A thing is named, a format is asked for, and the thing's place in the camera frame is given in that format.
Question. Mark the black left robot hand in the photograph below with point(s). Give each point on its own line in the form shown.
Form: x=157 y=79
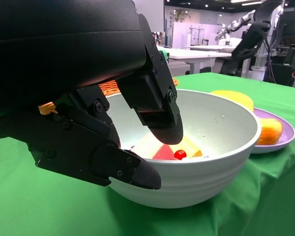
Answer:
x=51 y=61

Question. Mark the salmon pink cake slice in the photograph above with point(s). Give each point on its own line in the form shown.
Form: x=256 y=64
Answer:
x=163 y=153

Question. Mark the yellow cake slice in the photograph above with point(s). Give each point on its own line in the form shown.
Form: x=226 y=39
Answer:
x=190 y=147

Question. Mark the pale green bowl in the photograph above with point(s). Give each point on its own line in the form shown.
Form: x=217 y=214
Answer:
x=199 y=177

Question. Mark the orange bread roll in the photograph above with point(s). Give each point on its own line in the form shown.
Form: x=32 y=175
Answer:
x=270 y=131

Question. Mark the orange wicker basket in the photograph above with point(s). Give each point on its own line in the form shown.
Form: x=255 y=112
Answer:
x=108 y=87

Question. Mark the lavender round plate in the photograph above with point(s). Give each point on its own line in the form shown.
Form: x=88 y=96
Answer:
x=287 y=130

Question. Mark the white desk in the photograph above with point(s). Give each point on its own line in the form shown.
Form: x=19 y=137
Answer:
x=191 y=52

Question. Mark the green tablecloth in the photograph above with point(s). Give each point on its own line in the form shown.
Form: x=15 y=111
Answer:
x=51 y=209

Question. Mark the black and white background robot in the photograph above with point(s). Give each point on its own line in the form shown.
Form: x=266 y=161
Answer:
x=248 y=44

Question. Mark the white bucket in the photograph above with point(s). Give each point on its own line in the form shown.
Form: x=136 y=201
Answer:
x=258 y=72

